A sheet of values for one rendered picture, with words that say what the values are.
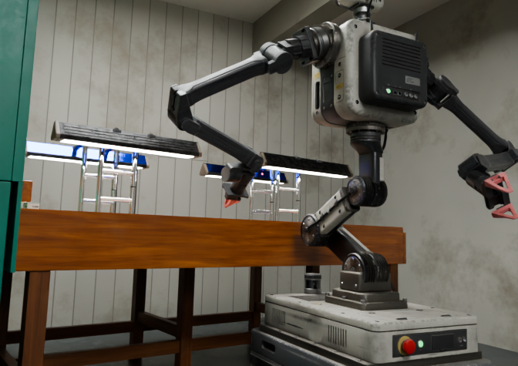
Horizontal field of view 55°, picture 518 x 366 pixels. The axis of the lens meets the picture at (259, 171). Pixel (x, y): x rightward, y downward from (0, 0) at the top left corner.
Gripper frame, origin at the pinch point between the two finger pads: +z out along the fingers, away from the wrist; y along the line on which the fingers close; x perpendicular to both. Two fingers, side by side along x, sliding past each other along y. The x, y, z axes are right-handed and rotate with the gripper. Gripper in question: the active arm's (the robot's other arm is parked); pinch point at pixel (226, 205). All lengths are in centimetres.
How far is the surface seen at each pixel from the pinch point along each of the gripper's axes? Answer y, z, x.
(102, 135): 45, 1, -33
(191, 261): 18.5, 8.3, 22.0
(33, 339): 69, 24, 39
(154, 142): 22.9, 0.4, -33.9
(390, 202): -243, 70, -92
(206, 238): 12.9, 2.8, 15.5
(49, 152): 51, 44, -68
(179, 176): -75, 123, -151
